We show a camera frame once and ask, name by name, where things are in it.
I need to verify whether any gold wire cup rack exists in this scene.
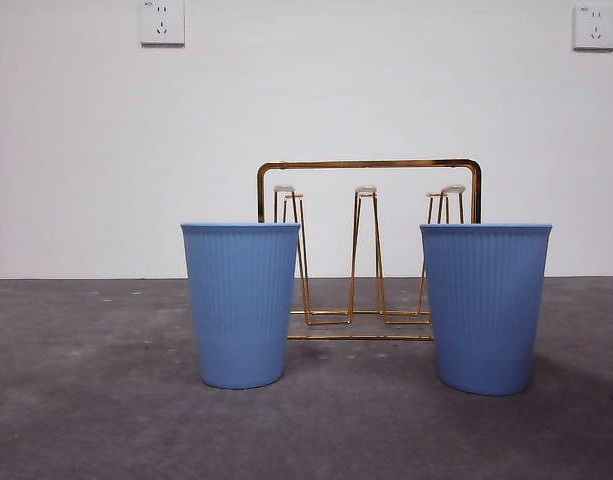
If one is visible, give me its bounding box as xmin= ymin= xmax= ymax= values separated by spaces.
xmin=256 ymin=158 xmax=484 ymax=342

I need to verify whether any white wall socket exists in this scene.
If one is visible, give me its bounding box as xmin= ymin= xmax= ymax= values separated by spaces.
xmin=139 ymin=0 xmax=186 ymax=49
xmin=572 ymin=3 xmax=613 ymax=52

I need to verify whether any blue ribbed plastic cup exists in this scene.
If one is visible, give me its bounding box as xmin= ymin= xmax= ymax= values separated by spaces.
xmin=419 ymin=221 xmax=554 ymax=397
xmin=179 ymin=221 xmax=302 ymax=390

